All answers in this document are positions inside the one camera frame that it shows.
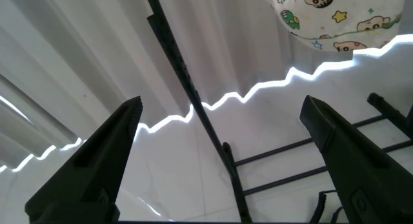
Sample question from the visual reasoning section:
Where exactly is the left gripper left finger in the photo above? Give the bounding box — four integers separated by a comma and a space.
25, 96, 144, 222

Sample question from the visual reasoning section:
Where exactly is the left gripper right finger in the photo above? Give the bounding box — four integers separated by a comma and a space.
299, 95, 413, 222

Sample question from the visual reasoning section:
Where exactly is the cream printed garment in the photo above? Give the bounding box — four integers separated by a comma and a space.
257, 0, 407, 52

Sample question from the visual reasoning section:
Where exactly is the black clothes rack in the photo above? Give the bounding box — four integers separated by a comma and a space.
143, 0, 413, 223

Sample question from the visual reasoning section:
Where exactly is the white curtain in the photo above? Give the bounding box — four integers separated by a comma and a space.
0, 0, 413, 172

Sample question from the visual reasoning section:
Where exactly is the black cable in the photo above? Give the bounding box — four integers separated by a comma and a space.
309, 189, 345, 223

